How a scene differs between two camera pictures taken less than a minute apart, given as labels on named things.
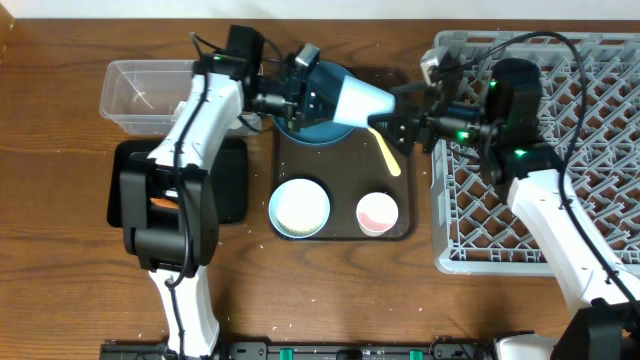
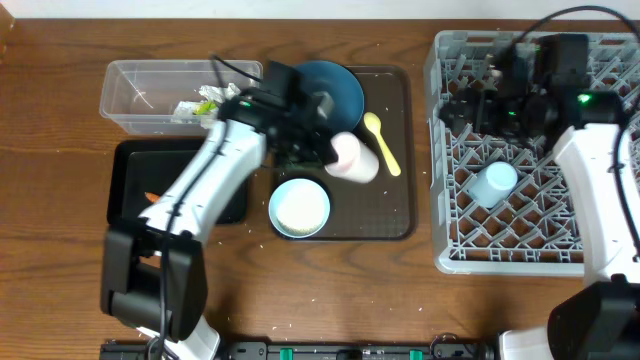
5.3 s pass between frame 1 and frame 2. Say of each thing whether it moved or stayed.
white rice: stayed
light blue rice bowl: stayed
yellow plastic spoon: stayed
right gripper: moved
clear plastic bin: stayed
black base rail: stayed
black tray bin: stayed
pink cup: moved
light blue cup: moved
